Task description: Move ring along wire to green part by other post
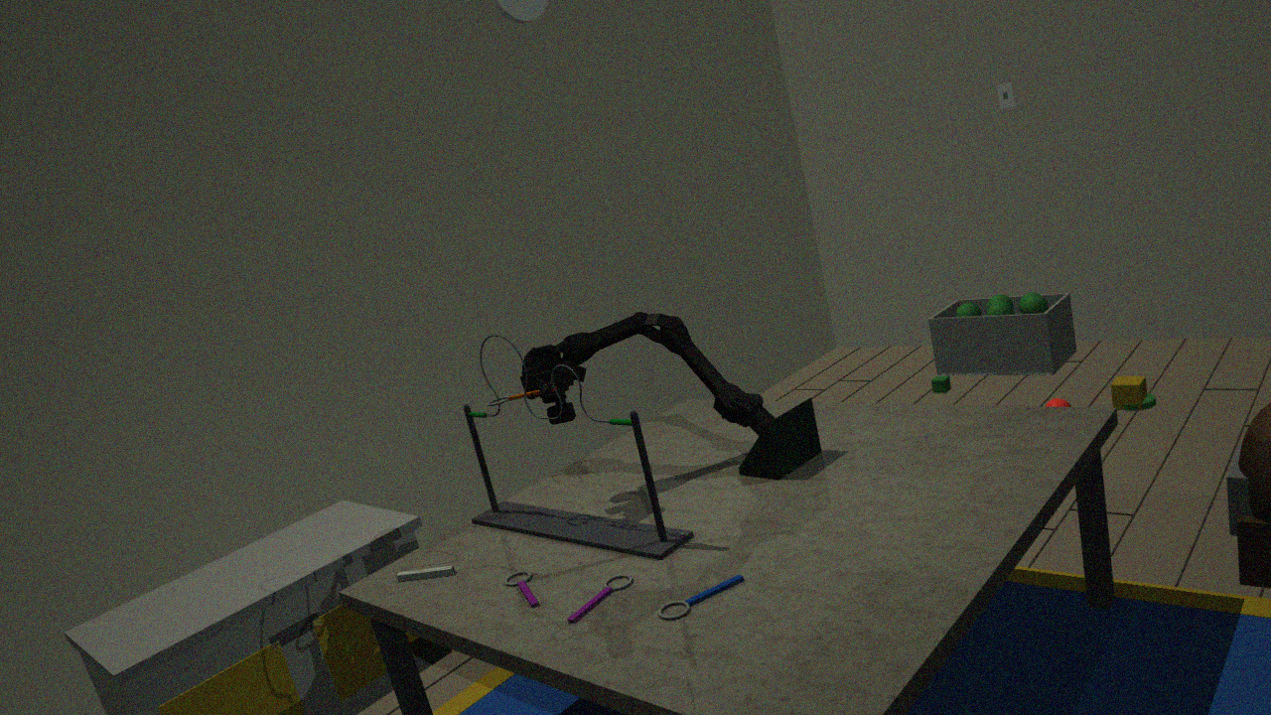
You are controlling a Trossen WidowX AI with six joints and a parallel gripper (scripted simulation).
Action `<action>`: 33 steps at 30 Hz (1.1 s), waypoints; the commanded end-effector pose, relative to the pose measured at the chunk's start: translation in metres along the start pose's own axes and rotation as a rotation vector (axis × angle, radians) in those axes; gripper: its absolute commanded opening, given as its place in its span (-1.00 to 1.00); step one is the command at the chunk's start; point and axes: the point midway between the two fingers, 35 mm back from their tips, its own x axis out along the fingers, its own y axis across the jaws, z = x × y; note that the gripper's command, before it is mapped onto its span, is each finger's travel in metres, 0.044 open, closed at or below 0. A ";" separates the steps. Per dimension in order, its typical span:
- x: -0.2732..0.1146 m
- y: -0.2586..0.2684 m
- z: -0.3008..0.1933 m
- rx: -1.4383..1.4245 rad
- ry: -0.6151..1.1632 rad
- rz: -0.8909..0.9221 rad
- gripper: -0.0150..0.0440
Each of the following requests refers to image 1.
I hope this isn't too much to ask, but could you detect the purple handle with dark loop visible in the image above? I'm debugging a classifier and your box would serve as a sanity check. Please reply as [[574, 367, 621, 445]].
[[505, 571, 539, 608], [568, 574, 633, 624]]

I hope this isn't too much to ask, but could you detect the grey loop with blue handle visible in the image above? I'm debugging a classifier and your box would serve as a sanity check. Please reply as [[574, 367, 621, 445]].
[[658, 575, 744, 620]]

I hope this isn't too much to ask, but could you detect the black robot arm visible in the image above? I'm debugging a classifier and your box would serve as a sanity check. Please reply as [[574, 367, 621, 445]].
[[522, 312, 775, 436]]

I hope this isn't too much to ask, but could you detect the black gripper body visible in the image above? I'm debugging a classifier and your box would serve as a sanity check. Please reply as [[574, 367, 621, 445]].
[[527, 345, 576, 425]]

